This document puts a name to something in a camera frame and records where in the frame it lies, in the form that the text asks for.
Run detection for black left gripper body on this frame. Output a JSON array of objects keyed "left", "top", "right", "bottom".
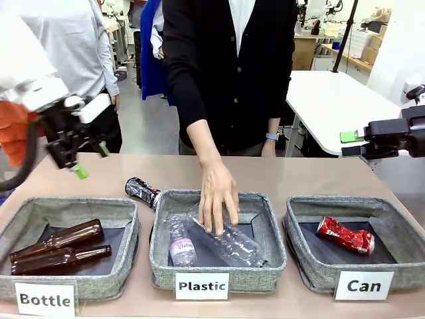
[{"left": 39, "top": 99, "right": 102, "bottom": 170}]

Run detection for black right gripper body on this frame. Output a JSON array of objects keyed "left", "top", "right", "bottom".
[{"left": 363, "top": 116, "right": 425, "bottom": 159}]

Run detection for brown glass bottle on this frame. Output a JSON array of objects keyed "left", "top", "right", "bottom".
[
  {"left": 10, "top": 244, "right": 113, "bottom": 276},
  {"left": 9, "top": 218, "right": 106, "bottom": 264}
]

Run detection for crushed red can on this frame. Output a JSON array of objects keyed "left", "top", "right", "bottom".
[{"left": 315, "top": 215, "right": 377, "bottom": 257}]

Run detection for clear plastic bottle pink label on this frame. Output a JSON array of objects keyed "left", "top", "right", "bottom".
[{"left": 167, "top": 214, "right": 199, "bottom": 267}]

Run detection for large clear plastic bottle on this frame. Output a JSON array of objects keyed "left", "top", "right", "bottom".
[{"left": 187, "top": 215, "right": 270, "bottom": 268}]

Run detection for person's left forearm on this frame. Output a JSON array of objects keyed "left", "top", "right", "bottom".
[{"left": 265, "top": 116, "right": 281, "bottom": 134}]

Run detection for person's right forearm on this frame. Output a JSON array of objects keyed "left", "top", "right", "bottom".
[{"left": 185, "top": 118, "right": 224, "bottom": 164}]

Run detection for crushed black can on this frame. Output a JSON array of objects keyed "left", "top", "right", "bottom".
[{"left": 124, "top": 177, "right": 163, "bottom": 210}]

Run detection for grey fabric basket Bottle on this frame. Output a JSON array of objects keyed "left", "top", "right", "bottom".
[{"left": 0, "top": 195, "right": 141, "bottom": 302}]

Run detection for grey fabric basket Can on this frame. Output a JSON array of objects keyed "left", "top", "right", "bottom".
[{"left": 282, "top": 195, "right": 425, "bottom": 294}]

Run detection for white Can label card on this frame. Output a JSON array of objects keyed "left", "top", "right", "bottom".
[{"left": 333, "top": 270, "right": 395, "bottom": 302}]

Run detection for grey fabric basket Plastic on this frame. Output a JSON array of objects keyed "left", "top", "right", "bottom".
[{"left": 149, "top": 189, "right": 288, "bottom": 295}]

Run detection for person's left hand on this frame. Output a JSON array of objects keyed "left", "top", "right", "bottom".
[{"left": 261, "top": 140, "right": 278, "bottom": 158}]

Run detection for person's right hand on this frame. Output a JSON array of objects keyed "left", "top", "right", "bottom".
[{"left": 197, "top": 158, "right": 241, "bottom": 235}]

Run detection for white table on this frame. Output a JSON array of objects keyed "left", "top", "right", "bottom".
[{"left": 285, "top": 70, "right": 403, "bottom": 158}]

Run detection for orange garment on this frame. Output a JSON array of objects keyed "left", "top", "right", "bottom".
[{"left": 0, "top": 100, "right": 46, "bottom": 167}]

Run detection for wooden workbench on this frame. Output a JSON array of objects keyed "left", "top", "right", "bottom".
[{"left": 319, "top": 43, "right": 374, "bottom": 72}]

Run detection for bystander in grey sweatshirt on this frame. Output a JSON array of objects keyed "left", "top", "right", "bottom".
[{"left": 18, "top": 0, "right": 122, "bottom": 154}]

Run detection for stacked cardboard boxes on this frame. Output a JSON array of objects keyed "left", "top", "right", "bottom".
[{"left": 361, "top": 23, "right": 388, "bottom": 64}]

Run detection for wooden cabinet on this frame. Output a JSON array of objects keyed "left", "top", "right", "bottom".
[{"left": 293, "top": 36, "right": 320, "bottom": 71}]

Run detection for bystander in blue coat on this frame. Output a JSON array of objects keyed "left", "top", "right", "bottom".
[{"left": 139, "top": 0, "right": 174, "bottom": 103}]

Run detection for black tripod pole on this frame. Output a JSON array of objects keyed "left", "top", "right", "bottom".
[{"left": 331, "top": 0, "right": 361, "bottom": 74}]

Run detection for white Bottle label card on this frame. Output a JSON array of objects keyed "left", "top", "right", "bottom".
[{"left": 13, "top": 280, "right": 78, "bottom": 317}]

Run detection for person in black cardigan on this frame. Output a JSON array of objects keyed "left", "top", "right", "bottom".
[{"left": 162, "top": 0, "right": 297, "bottom": 158}]

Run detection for white Plastic label card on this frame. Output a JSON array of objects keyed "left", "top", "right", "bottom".
[{"left": 174, "top": 272, "right": 230, "bottom": 301}]

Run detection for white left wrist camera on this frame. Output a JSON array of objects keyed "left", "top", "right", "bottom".
[{"left": 64, "top": 93, "right": 112, "bottom": 124}]

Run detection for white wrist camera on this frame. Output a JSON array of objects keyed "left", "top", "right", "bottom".
[
  {"left": 400, "top": 74, "right": 425, "bottom": 120},
  {"left": 64, "top": 93, "right": 112, "bottom": 124}
]

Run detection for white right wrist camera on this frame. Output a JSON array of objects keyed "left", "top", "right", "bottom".
[{"left": 400, "top": 74, "right": 425, "bottom": 120}]

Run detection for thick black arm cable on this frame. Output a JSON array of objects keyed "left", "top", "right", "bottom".
[{"left": 0, "top": 120, "right": 40, "bottom": 193}]

